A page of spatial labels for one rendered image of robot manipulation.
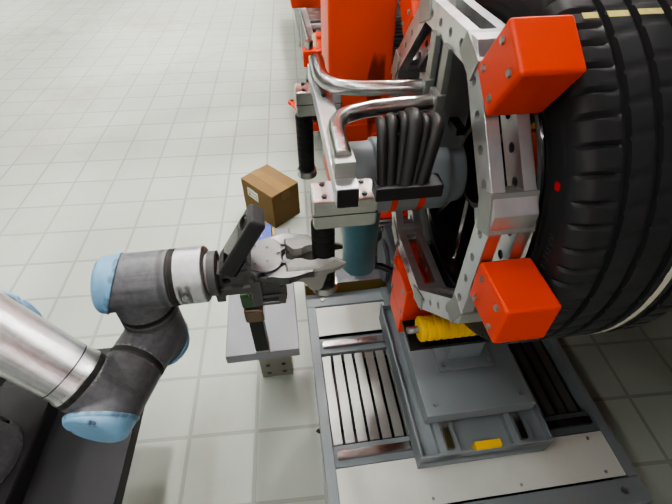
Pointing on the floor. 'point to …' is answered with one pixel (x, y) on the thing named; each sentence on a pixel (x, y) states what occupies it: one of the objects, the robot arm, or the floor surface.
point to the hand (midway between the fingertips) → (336, 252)
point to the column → (276, 366)
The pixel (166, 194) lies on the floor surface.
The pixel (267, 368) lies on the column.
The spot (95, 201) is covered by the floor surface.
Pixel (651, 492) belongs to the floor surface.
